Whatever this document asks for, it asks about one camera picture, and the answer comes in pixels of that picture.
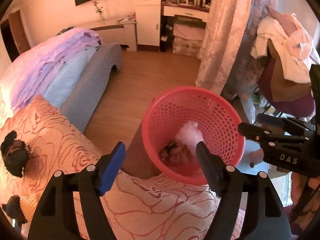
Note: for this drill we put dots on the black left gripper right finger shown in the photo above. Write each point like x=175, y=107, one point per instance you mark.
x=265, y=217

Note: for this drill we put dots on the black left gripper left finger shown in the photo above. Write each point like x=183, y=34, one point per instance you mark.
x=55, y=216

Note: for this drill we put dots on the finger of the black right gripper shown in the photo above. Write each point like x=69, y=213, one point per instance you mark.
x=284, y=123
x=254, y=133

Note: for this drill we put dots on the white tissue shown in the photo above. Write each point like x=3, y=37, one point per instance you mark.
x=190, y=135

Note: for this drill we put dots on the dark wrapper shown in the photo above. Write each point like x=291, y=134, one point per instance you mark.
x=15, y=154

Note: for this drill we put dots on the yellow foam fruit net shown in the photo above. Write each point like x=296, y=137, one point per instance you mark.
x=29, y=204

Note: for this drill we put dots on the clothes pile on rack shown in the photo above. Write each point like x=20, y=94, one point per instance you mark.
x=286, y=52

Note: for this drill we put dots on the red plastic mesh basket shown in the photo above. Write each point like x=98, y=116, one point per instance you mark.
x=189, y=115

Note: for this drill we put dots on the grey bed base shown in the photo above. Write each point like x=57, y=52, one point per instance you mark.
x=80, y=105

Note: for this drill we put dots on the pink patterned curtain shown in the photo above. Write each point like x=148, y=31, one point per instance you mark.
x=225, y=53

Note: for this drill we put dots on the folded purple pink quilt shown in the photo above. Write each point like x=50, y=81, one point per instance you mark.
x=31, y=73

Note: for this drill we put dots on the white vanity desk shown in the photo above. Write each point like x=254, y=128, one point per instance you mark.
x=155, y=20

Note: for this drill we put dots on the white low cabinet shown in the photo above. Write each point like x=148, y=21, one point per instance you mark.
x=115, y=31

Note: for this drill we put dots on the brown wooden door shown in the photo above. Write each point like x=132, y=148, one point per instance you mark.
x=14, y=35

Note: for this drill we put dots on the flower stem decoration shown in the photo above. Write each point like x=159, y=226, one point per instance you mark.
x=99, y=10

